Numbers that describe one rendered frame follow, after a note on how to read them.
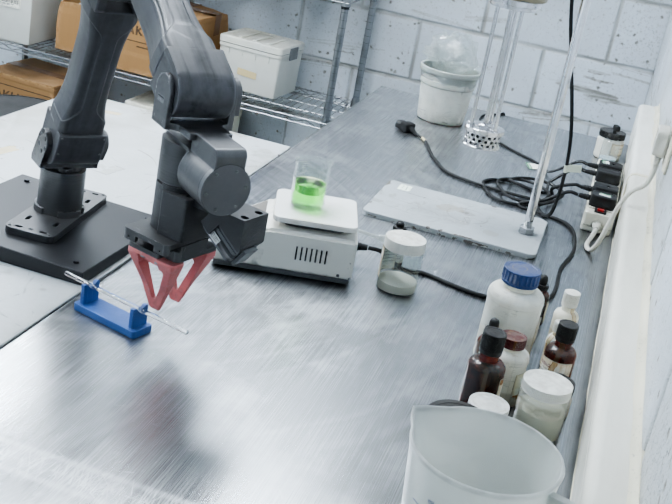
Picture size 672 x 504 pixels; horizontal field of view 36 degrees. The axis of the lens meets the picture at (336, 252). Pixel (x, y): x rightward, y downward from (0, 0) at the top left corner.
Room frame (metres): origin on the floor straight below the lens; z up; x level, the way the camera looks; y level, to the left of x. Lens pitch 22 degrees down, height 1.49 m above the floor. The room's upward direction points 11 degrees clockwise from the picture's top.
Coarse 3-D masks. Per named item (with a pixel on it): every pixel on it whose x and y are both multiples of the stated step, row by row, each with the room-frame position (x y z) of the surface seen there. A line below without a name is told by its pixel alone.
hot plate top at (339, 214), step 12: (288, 192) 1.44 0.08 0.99; (276, 204) 1.38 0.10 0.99; (288, 204) 1.39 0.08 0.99; (324, 204) 1.41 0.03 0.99; (336, 204) 1.42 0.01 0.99; (348, 204) 1.43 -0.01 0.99; (276, 216) 1.33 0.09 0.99; (288, 216) 1.34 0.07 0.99; (300, 216) 1.35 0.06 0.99; (312, 216) 1.35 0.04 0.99; (324, 216) 1.36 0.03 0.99; (336, 216) 1.37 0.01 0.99; (348, 216) 1.38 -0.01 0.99; (324, 228) 1.34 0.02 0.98; (336, 228) 1.34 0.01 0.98; (348, 228) 1.34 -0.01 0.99
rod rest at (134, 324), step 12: (84, 288) 1.12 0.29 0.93; (84, 300) 1.12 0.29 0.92; (96, 300) 1.13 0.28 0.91; (84, 312) 1.11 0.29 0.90; (96, 312) 1.10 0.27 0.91; (108, 312) 1.11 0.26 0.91; (120, 312) 1.11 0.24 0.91; (132, 312) 1.08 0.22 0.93; (108, 324) 1.09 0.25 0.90; (120, 324) 1.08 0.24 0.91; (132, 324) 1.08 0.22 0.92; (144, 324) 1.10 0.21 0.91; (132, 336) 1.07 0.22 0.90
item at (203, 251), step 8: (200, 240) 1.06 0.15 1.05; (208, 240) 1.09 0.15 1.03; (176, 248) 1.03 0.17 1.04; (184, 248) 1.03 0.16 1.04; (192, 248) 1.04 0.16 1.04; (200, 248) 1.06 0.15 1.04; (208, 248) 1.07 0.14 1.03; (176, 256) 1.03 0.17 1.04; (184, 256) 1.03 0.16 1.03; (192, 256) 1.05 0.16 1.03; (200, 256) 1.07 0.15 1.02; (208, 256) 1.07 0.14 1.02; (200, 264) 1.07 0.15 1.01; (192, 272) 1.08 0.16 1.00; (200, 272) 1.08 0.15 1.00; (176, 280) 1.09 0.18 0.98; (184, 280) 1.08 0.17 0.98; (192, 280) 1.08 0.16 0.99; (176, 288) 1.09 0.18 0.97; (184, 288) 1.08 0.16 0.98; (176, 296) 1.08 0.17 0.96
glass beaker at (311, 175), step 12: (300, 156) 1.40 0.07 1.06; (312, 156) 1.41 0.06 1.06; (300, 168) 1.37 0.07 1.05; (312, 168) 1.36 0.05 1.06; (324, 168) 1.37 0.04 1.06; (300, 180) 1.37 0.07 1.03; (312, 180) 1.36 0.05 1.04; (324, 180) 1.37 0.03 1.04; (300, 192) 1.36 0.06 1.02; (312, 192) 1.36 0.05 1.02; (324, 192) 1.38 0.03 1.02; (300, 204) 1.36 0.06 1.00; (312, 204) 1.36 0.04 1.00
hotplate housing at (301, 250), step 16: (272, 208) 1.41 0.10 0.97; (272, 224) 1.34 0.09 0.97; (288, 224) 1.35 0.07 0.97; (272, 240) 1.33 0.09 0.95; (288, 240) 1.33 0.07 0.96; (304, 240) 1.33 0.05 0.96; (320, 240) 1.33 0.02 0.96; (336, 240) 1.34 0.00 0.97; (352, 240) 1.34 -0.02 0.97; (256, 256) 1.32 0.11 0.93; (272, 256) 1.33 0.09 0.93; (288, 256) 1.33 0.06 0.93; (304, 256) 1.33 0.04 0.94; (320, 256) 1.33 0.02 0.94; (336, 256) 1.33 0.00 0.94; (352, 256) 1.33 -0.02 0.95; (272, 272) 1.33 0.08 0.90; (288, 272) 1.33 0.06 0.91; (304, 272) 1.33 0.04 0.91; (320, 272) 1.33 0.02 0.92; (336, 272) 1.33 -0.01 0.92
